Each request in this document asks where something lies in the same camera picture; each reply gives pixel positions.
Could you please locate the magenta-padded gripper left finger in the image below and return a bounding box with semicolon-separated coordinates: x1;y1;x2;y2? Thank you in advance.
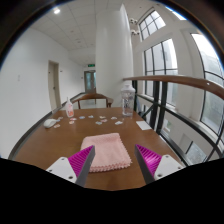
45;145;96;188

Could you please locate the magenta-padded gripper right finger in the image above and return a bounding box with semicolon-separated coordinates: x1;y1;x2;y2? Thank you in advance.
134;144;184;185

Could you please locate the pink towel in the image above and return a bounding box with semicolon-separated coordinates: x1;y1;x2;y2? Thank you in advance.
80;132;133;173

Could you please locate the white card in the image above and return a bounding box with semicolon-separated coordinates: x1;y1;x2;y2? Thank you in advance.
135;120;153;131

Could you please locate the clear plastic bottle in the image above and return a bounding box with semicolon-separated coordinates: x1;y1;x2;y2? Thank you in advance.
120;82;137;117

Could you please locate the wooden chair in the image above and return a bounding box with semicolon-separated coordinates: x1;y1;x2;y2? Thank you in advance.
71;93;114;110

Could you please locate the white single door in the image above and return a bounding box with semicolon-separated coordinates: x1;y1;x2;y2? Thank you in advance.
47;60;62;111

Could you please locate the black railing wooden handrail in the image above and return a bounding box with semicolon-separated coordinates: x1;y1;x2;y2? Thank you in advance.
122;74;224;164

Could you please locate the glazed double door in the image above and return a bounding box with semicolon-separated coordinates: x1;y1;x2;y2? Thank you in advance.
83;70;98;94

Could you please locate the tall arched window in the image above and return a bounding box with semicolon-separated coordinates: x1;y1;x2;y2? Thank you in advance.
143;38;179;108

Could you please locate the wide curved window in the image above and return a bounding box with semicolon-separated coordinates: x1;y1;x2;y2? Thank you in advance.
191;33;224;134

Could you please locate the slanted high window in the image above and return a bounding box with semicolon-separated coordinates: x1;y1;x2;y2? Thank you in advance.
138;9;167;42

